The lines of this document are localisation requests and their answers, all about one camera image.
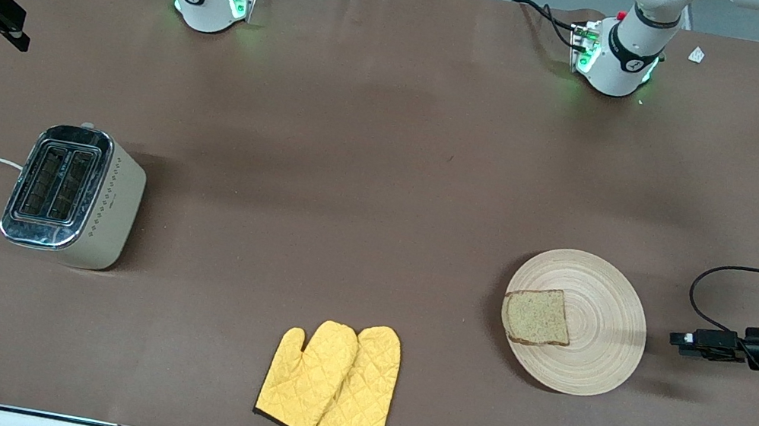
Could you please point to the brown toast slice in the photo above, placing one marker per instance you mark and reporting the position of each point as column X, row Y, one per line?
column 538, row 317

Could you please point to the cream and chrome toaster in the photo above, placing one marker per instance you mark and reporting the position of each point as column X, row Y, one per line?
column 109, row 214

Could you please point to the small white paper scrap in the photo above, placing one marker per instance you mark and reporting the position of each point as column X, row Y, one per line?
column 696, row 55

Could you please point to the brown table cover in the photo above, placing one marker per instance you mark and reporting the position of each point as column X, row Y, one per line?
column 357, row 163

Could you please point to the yellow quilted oven mitt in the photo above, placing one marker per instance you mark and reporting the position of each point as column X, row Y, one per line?
column 304, row 385
column 369, row 389

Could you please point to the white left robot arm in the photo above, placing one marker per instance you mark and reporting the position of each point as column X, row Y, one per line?
column 633, row 55

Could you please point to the round wooden plate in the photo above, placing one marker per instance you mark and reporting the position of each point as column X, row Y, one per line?
column 603, row 328

